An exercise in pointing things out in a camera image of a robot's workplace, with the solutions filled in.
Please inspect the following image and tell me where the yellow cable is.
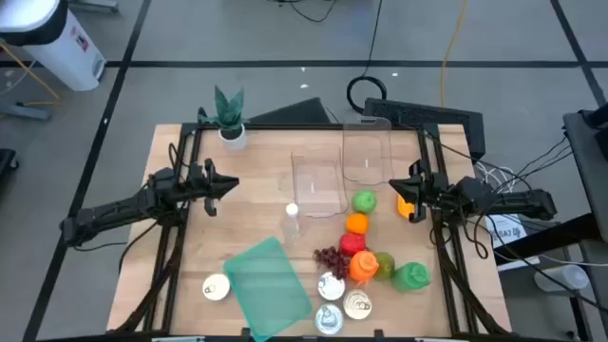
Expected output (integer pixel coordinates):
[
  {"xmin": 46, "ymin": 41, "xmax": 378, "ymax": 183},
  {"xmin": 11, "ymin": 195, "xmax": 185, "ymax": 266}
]
[
  {"xmin": 440, "ymin": 0, "xmax": 469, "ymax": 108},
  {"xmin": 0, "ymin": 40, "xmax": 62, "ymax": 108}
]

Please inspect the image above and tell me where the orange plastic bottle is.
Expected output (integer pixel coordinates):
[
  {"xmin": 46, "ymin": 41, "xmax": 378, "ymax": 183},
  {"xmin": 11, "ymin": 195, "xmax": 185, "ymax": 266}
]
[{"xmin": 349, "ymin": 250, "xmax": 380, "ymax": 285}]

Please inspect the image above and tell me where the green pear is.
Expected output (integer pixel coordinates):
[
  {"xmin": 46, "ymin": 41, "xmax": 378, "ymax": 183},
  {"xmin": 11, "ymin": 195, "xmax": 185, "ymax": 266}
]
[{"xmin": 373, "ymin": 251, "xmax": 396, "ymax": 281}]

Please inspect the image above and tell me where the silver tin can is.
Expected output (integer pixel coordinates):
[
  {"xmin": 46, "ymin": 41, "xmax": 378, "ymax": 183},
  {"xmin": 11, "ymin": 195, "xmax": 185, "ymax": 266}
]
[
  {"xmin": 342, "ymin": 289, "xmax": 373, "ymax": 320},
  {"xmin": 316, "ymin": 271, "xmax": 347, "ymax": 302},
  {"xmin": 313, "ymin": 303, "xmax": 345, "ymax": 336}
]

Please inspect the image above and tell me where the clear plastic bin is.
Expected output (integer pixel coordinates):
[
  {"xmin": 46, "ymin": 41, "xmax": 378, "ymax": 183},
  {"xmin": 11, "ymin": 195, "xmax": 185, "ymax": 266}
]
[
  {"xmin": 290, "ymin": 151, "xmax": 351, "ymax": 219},
  {"xmin": 341, "ymin": 116, "xmax": 394, "ymax": 186}
]

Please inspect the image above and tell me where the black computer case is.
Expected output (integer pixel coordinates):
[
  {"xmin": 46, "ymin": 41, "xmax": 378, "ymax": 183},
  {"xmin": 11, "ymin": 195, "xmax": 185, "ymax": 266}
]
[{"xmin": 363, "ymin": 97, "xmax": 486, "ymax": 161}]

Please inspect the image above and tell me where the black metal beam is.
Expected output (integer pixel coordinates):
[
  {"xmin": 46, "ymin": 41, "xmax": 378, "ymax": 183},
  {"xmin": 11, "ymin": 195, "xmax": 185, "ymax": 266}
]
[{"xmin": 493, "ymin": 213, "xmax": 602, "ymax": 260}]

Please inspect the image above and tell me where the translucent plastic floor bottle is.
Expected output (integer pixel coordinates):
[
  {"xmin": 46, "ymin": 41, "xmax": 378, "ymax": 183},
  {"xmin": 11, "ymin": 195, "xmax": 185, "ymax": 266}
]
[{"xmin": 534, "ymin": 264, "xmax": 590, "ymax": 293}]

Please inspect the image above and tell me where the black flat panel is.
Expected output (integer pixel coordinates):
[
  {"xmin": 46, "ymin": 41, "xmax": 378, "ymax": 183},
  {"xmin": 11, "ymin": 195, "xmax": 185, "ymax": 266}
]
[{"xmin": 246, "ymin": 97, "xmax": 333, "ymax": 125}]

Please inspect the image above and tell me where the white paper sign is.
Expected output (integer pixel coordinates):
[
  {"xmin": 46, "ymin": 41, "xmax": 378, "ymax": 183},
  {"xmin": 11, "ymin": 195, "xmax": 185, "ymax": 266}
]
[{"xmin": 486, "ymin": 213, "xmax": 528, "ymax": 249}]

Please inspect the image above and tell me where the green apple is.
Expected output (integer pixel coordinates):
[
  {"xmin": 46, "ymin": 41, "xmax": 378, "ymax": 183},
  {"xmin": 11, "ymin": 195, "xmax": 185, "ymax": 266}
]
[{"xmin": 351, "ymin": 189, "xmax": 379, "ymax": 215}]

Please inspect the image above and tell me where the teal plastic bin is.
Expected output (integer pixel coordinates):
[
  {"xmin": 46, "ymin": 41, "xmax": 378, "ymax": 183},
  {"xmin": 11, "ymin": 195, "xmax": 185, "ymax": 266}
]
[{"xmin": 222, "ymin": 236, "xmax": 314, "ymax": 342}]

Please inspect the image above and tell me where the black coiled cable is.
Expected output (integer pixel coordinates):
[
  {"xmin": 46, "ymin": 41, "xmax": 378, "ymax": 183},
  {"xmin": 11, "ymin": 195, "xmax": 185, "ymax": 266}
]
[{"xmin": 345, "ymin": 0, "xmax": 389, "ymax": 114}]

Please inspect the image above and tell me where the grey floor stand foot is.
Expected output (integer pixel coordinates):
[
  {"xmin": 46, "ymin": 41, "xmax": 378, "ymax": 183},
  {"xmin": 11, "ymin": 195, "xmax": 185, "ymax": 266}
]
[{"xmin": 0, "ymin": 102, "xmax": 52, "ymax": 121}]

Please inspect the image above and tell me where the dark red grape bunch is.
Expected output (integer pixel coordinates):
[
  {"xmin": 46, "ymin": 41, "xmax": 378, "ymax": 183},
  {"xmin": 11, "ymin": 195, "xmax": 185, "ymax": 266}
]
[{"xmin": 312, "ymin": 245, "xmax": 352, "ymax": 280}]

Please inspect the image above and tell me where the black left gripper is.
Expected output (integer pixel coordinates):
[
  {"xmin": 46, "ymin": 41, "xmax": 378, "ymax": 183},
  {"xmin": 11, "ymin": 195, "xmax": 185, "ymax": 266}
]
[{"xmin": 187, "ymin": 158, "xmax": 240, "ymax": 219}]

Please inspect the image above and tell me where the green plastic bottle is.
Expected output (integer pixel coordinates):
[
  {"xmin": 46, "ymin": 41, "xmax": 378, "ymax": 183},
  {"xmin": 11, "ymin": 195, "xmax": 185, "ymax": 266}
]
[{"xmin": 390, "ymin": 261, "xmax": 432, "ymax": 295}]

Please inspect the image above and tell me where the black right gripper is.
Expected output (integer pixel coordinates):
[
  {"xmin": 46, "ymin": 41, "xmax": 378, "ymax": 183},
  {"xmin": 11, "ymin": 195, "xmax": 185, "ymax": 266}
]
[{"xmin": 389, "ymin": 160, "xmax": 450, "ymax": 224}]

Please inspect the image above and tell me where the black desk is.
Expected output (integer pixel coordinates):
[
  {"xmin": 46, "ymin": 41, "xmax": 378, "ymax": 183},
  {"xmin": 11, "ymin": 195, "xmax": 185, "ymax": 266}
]
[{"xmin": 562, "ymin": 102, "xmax": 608, "ymax": 229}]

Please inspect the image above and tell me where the white trash bin black liner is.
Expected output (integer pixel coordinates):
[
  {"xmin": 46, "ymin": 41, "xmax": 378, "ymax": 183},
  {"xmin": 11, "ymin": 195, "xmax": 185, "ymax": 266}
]
[{"xmin": 0, "ymin": 0, "xmax": 106, "ymax": 92}]

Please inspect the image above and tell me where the clear water bottle white cap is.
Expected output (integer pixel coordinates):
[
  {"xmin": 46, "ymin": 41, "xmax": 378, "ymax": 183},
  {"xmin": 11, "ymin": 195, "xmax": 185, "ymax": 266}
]
[{"xmin": 280, "ymin": 202, "xmax": 304, "ymax": 248}]

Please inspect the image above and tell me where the black aluminium table frame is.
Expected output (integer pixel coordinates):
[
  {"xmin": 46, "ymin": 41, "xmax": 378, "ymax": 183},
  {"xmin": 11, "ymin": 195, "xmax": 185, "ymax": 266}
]
[{"xmin": 111, "ymin": 122, "xmax": 512, "ymax": 342}]

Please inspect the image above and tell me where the yellow mango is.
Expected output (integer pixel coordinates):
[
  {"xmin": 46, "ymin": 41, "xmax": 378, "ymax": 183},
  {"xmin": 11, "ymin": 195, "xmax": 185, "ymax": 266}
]
[{"xmin": 396, "ymin": 193, "xmax": 417, "ymax": 220}]

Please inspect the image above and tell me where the white cable bundle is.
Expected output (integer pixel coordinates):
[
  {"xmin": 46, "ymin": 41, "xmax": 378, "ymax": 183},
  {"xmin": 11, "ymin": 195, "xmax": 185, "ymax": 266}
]
[{"xmin": 474, "ymin": 161, "xmax": 517, "ymax": 191}]

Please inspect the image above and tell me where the green plant in white pot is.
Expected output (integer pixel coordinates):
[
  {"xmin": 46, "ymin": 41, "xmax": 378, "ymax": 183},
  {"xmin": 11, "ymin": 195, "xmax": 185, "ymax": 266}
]
[{"xmin": 197, "ymin": 85, "xmax": 249, "ymax": 152}]

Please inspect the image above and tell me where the orange fruit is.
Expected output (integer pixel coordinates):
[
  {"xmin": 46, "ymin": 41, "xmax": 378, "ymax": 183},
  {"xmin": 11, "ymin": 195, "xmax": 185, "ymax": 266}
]
[{"xmin": 345, "ymin": 212, "xmax": 371, "ymax": 236}]

